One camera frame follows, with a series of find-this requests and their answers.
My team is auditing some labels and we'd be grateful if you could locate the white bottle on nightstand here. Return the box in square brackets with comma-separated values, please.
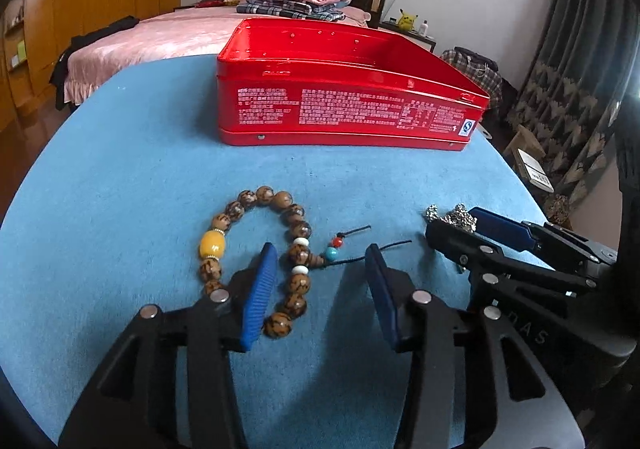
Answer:
[419, 20, 428, 38]

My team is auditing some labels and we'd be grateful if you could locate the blue table cloth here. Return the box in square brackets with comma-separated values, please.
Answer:
[1, 56, 544, 448]

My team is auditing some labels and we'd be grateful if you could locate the brown wooden bead bracelet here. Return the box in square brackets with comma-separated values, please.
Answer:
[197, 185, 414, 341]

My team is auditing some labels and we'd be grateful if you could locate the plaid cloth on chair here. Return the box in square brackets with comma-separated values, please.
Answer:
[440, 46, 502, 109]

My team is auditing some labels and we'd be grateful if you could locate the white box on stool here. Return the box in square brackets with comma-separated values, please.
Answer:
[513, 148, 554, 194]

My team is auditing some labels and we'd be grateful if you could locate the black garment on bed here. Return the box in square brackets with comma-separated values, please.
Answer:
[48, 14, 141, 111]

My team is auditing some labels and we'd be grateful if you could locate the small wooden stool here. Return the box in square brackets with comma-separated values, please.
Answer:
[502, 125, 546, 169]

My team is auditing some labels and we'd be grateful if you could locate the yellow pikachu toy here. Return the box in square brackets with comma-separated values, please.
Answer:
[397, 9, 419, 32]

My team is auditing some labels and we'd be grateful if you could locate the wooden wardrobe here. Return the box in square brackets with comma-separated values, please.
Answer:
[0, 0, 190, 131]

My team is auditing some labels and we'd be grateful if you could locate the dark bedside table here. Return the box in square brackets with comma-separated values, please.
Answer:
[378, 21, 436, 53]

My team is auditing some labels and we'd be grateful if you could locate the bed with pink cover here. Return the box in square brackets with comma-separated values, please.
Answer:
[50, 0, 385, 110]

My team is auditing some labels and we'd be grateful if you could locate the red metal tin box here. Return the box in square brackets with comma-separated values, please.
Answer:
[216, 18, 489, 151]

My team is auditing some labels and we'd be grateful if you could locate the patterned dark curtain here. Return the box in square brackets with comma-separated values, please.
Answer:
[508, 0, 639, 216]

